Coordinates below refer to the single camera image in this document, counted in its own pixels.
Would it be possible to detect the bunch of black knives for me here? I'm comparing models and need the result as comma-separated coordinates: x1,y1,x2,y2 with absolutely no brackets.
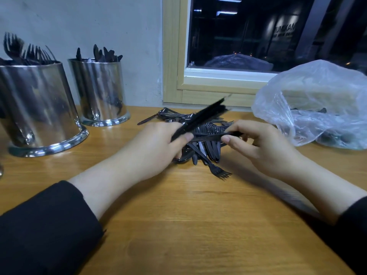
75,44,124,62

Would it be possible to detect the pile of black plastic cutlery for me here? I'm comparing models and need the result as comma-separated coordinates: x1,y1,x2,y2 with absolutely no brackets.
136,107,236,180

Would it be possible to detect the person's left forearm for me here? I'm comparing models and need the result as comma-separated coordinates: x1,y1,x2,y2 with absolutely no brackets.
0,163,150,275

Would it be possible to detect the person's right forearm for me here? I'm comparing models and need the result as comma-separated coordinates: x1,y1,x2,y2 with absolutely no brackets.
284,160,367,275

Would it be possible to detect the person's left hand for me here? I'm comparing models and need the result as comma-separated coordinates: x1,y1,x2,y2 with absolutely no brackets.
122,120,195,182

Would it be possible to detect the bunch of black cutlery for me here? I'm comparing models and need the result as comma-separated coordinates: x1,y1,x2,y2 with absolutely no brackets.
171,97,226,141

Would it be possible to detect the dark parked car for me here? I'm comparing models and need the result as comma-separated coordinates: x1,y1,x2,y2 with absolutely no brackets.
205,53,275,73

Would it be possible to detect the black plastic knife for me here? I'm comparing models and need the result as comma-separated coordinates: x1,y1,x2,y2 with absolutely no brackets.
175,105,228,142
192,130,244,144

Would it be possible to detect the person's right hand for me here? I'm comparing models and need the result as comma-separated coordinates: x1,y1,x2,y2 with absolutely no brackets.
221,119,299,182

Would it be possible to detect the clear plastic bag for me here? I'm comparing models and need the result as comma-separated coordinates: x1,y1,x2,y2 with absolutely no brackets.
252,60,367,150

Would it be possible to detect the bunch of black forks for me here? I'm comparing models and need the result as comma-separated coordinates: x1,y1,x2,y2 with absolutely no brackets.
0,32,58,66

